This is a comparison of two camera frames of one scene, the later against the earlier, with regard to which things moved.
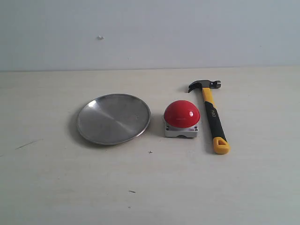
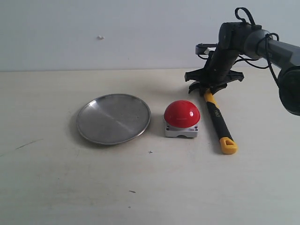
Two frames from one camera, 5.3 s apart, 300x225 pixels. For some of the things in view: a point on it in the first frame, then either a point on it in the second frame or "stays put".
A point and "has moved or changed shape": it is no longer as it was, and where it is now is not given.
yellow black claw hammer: [221, 144] has moved or changed shape
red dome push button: [181, 118] stays put
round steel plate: [113, 118] stays put
